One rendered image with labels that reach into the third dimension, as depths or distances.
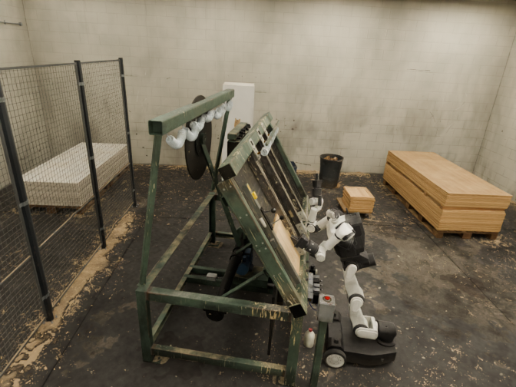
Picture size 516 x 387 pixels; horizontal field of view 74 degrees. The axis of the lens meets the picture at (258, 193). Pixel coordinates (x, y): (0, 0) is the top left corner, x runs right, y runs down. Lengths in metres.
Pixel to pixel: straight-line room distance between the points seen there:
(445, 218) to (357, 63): 3.88
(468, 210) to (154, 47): 6.69
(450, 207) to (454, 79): 3.79
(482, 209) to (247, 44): 5.39
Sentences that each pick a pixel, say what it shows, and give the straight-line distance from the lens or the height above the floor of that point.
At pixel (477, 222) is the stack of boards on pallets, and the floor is 0.31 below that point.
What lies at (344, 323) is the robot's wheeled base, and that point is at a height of 0.17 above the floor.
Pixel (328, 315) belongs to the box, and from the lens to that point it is 2.80.
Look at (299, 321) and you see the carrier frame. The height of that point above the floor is 0.73.
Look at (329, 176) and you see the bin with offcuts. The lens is 7.38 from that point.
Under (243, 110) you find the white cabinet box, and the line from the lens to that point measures 6.56.
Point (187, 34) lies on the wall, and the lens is 7.99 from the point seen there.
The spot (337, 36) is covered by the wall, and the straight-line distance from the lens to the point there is 8.09.
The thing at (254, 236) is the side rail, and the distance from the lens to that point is 2.45.
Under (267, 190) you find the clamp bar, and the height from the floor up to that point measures 1.52.
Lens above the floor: 2.65
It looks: 23 degrees down
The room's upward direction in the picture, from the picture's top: 3 degrees clockwise
